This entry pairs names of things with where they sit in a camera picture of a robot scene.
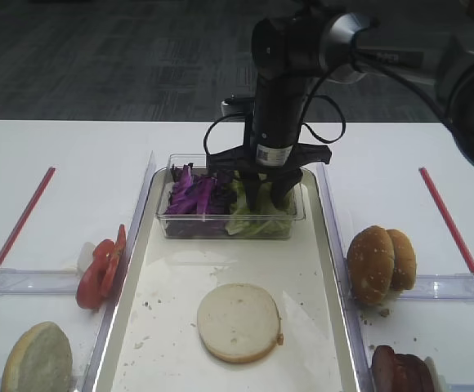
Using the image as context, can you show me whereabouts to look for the white slice behind patties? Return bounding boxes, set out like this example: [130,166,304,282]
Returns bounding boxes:
[424,356,451,392]

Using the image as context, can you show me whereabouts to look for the rear tomato slice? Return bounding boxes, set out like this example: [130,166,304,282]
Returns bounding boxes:
[100,224,126,297]

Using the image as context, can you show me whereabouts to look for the front sesame bun top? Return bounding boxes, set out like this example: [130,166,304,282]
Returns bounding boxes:
[347,225,395,305]

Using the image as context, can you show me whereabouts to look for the clear cross divider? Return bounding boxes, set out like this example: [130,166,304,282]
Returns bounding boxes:
[0,268,80,296]
[387,273,474,303]

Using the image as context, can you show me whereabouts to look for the sesame bun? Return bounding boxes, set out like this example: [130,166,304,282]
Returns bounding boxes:
[387,229,417,292]
[347,225,395,305]

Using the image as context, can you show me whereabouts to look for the clear plastic salad container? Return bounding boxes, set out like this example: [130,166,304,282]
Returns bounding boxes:
[156,154,306,239]

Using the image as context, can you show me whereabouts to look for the left red tape strip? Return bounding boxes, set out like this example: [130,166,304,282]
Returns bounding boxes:
[0,167,56,267]

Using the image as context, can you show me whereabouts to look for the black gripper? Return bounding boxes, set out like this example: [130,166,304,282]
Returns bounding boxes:
[206,75,332,212]

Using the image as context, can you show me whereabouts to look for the bun half standing left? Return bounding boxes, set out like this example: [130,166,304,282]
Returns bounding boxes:
[0,321,73,391]

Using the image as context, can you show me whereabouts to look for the tomato slice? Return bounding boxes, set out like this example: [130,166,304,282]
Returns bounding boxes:
[100,224,126,297]
[76,239,119,310]

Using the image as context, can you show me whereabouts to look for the rear meat patty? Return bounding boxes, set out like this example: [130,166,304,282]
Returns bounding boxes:
[391,354,435,392]

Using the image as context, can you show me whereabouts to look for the right upper clear cross divider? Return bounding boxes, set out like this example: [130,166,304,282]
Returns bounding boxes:
[387,273,474,303]

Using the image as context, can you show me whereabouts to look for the green lettuce pile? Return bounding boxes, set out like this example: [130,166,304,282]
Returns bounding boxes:
[225,180,297,239]

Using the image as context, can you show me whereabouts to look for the left upper clear cross divider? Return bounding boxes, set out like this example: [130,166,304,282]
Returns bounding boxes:
[0,268,80,296]

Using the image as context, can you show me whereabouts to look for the rear sesame bun top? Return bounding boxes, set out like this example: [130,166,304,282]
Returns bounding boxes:
[387,229,417,292]

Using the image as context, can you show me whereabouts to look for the right long clear divider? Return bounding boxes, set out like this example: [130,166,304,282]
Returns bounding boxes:
[316,163,374,391]

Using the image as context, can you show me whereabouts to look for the red tape strip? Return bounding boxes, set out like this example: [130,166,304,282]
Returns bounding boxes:
[418,167,474,276]
[0,167,56,267]

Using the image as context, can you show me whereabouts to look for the front meat patty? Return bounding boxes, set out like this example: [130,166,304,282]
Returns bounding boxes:
[371,345,396,392]

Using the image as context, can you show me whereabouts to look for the left long clear divider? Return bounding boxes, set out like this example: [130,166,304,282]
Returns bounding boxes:
[72,154,158,391]

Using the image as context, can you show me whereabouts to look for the meat patty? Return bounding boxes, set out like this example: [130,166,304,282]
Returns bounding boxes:
[391,354,435,392]
[371,345,396,392]

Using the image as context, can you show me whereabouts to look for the long clear divider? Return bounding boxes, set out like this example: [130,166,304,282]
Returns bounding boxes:
[316,163,374,391]
[72,154,158,391]

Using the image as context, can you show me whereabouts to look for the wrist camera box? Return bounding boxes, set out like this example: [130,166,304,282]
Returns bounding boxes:
[221,95,255,117]

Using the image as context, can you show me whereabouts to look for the purple cabbage shreds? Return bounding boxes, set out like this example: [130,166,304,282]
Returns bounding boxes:
[165,163,237,238]

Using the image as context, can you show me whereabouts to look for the right red tape strip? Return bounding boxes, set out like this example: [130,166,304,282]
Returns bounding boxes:
[418,167,474,276]

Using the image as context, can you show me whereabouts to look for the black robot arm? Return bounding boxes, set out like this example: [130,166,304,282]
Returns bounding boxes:
[206,2,474,206]

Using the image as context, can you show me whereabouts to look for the bottom bun slice on tray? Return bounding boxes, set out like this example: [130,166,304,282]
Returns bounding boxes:
[197,283,284,363]

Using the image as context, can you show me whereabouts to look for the front tomato slice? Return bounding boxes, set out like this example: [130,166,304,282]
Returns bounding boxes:
[76,239,119,310]

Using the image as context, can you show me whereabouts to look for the white metal tray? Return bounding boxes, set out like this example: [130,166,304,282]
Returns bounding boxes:
[94,170,359,391]

